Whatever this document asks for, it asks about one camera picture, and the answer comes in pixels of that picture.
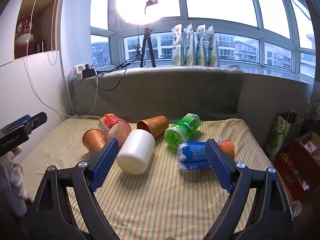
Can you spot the orange and white cup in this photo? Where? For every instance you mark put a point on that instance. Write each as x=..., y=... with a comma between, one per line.
x=228, y=148

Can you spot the green plastic jar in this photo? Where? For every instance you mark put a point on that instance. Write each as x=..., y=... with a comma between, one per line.
x=180, y=130

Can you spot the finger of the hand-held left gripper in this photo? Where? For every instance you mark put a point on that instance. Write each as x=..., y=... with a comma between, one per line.
x=21, y=120
x=36, y=122

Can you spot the red ceramic vase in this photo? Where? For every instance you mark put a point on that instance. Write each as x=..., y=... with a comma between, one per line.
x=22, y=40

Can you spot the gooseneck phone clip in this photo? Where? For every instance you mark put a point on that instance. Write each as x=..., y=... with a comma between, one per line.
x=151, y=3

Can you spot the white power strip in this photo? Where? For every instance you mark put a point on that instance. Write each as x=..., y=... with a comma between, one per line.
x=78, y=70

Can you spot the striped yellow blanket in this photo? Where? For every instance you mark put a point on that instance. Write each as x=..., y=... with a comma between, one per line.
x=160, y=200

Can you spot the black tripod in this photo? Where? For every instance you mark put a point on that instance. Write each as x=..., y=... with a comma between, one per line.
x=147, y=47

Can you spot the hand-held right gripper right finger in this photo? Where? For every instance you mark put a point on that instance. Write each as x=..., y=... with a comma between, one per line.
x=220, y=166

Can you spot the grey plush toy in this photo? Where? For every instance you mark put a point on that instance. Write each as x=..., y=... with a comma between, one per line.
x=15, y=180

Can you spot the green paper bag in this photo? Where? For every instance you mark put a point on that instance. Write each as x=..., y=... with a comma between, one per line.
x=277, y=135

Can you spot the orange patterned cup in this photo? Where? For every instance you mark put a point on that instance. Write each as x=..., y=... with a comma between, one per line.
x=156, y=126

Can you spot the black power adapter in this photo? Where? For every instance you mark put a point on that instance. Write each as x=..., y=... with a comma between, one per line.
x=88, y=73

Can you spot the grey padded cushion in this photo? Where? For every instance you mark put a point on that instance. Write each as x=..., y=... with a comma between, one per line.
x=160, y=92

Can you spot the small orange cup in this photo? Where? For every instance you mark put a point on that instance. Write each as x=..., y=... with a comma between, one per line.
x=93, y=140

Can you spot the white plastic jar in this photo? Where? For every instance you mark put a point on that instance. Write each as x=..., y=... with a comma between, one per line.
x=135, y=152

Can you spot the green and white refill pouch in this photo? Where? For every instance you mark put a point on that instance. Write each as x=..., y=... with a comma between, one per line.
x=201, y=50
x=177, y=50
x=213, y=52
x=189, y=50

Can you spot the wooden shelf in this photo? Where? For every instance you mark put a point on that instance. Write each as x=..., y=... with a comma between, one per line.
x=47, y=25

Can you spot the red cardboard box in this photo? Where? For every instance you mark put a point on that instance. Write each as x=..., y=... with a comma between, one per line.
x=295, y=172

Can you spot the red and white noodle cup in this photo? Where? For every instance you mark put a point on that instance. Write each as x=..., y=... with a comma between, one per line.
x=117, y=130

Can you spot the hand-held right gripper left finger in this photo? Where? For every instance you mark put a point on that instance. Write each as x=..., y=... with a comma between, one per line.
x=103, y=166

